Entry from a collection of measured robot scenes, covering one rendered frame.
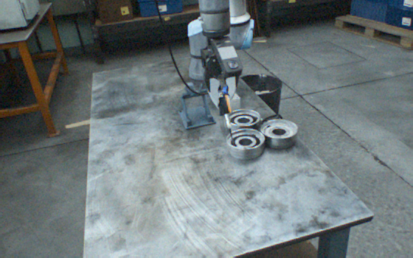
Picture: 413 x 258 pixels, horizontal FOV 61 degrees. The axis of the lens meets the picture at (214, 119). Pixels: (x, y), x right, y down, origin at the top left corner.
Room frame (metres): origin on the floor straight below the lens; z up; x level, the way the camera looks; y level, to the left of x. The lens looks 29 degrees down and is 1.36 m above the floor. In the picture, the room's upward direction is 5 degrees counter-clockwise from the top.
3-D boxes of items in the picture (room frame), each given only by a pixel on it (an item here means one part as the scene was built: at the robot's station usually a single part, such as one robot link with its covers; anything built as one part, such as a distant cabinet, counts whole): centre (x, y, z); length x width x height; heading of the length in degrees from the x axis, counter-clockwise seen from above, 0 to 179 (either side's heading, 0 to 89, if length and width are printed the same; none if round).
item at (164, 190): (1.05, 0.11, 0.79); 1.20 x 0.60 x 0.02; 14
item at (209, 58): (0.90, -0.02, 1.07); 0.09 x 0.08 x 0.12; 14
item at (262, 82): (2.13, -0.30, 0.21); 0.34 x 0.34 x 0.43
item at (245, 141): (0.82, -0.08, 0.82); 0.10 x 0.10 x 0.04
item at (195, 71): (1.43, 0.02, 0.85); 0.15 x 0.15 x 0.10
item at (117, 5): (4.37, 1.06, 0.64); 0.49 x 0.40 x 0.37; 109
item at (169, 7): (4.52, 0.54, 0.56); 0.52 x 0.38 x 0.22; 101
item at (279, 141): (0.86, -0.18, 0.82); 0.10 x 0.10 x 0.04
